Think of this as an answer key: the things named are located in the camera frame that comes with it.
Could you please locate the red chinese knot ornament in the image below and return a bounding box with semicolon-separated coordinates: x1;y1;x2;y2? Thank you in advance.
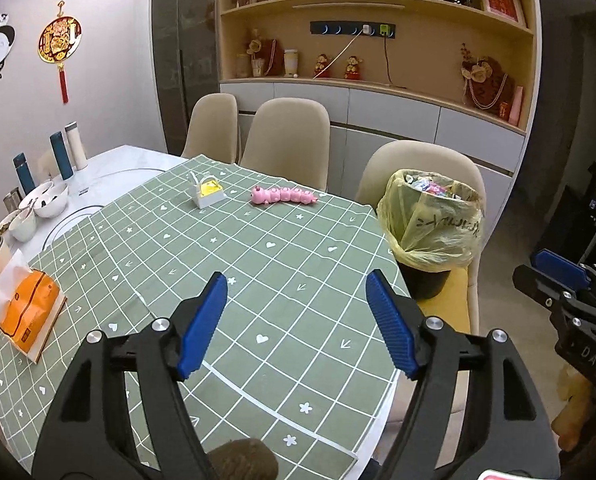
37;0;83;104

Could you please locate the teal bottle right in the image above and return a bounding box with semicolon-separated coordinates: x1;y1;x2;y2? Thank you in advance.
49;131;73;181

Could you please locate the beige chair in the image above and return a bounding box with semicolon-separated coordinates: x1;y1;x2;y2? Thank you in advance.
182;93;238;164
355;140;487;334
239;98;330;191

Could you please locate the red framed picture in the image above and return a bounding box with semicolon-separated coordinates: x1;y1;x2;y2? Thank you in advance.
481;0;526;27

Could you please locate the teal bottle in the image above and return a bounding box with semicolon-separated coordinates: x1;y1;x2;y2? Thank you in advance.
13;153;36;195
49;131;73;181

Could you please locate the wooden shelf cabinet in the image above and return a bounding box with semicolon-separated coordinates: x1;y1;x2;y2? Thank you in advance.
217;0;542;233

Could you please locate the dark red gift bag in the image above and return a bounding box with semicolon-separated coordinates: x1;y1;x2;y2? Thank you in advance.
461;44;515;120

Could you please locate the trash bin yellow bag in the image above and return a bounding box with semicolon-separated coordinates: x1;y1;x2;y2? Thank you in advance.
377;169;484;300

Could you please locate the black power strip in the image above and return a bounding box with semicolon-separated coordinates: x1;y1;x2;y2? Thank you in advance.
310;20;397;39

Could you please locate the beige chair far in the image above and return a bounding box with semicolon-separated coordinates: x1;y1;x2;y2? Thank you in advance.
182;93;238;164

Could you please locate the white bowl small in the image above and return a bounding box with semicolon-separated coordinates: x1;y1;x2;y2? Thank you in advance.
9;206;36;243

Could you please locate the orange tissue pack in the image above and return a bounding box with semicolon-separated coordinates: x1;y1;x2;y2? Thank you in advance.
0;250;66;364

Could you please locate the white bottle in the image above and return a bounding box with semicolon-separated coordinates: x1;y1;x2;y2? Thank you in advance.
64;122;88;170

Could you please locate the green grid tablecloth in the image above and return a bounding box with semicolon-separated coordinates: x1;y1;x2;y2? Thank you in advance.
0;156;407;479

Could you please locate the beige chair near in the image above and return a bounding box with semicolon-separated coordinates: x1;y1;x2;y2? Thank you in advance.
355;140;487;334

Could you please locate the pink caterpillar toy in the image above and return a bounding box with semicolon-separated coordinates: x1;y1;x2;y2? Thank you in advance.
250;185;319;206

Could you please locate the beige chair middle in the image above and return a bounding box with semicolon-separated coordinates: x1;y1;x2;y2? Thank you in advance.
239;98;330;191

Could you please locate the white box yellow toy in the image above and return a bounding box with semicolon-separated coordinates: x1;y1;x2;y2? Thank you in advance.
189;172;226;209

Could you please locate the white bowl large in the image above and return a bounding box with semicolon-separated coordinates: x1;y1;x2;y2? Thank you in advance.
33;182;69;219

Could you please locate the teal bottle left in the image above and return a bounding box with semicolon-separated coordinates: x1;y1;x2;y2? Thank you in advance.
13;153;36;195

